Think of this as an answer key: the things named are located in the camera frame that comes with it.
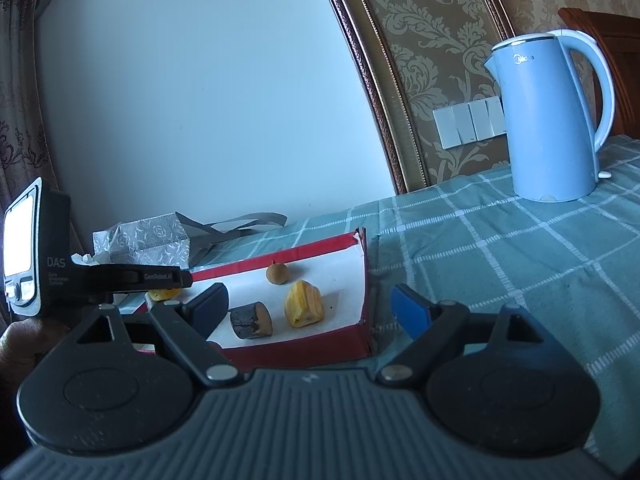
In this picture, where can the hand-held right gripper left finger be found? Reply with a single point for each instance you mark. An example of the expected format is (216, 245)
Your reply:
(210, 310)

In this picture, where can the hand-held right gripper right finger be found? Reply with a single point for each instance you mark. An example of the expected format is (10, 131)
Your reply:
(410, 310)

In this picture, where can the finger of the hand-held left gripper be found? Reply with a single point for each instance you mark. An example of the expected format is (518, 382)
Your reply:
(145, 278)

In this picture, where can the orange citrus segment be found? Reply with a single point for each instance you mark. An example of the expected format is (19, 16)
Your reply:
(165, 293)

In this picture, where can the small round citrus fruit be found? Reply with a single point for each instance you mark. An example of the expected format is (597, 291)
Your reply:
(276, 273)

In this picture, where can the yellow peeled citrus chunk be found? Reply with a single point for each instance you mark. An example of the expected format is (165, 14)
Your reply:
(302, 305)

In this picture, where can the red shallow cardboard box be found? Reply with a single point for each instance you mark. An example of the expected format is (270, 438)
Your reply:
(320, 345)

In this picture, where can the person's left hand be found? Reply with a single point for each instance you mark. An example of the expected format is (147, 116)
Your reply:
(30, 340)

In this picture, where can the grey patterned gift bag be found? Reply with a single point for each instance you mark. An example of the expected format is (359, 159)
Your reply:
(150, 240)

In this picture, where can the patterned curtain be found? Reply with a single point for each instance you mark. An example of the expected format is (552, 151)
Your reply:
(20, 110)

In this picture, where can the blue electric kettle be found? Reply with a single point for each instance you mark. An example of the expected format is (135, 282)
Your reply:
(545, 125)

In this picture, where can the white wall switch panel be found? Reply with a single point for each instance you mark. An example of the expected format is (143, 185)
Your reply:
(467, 122)

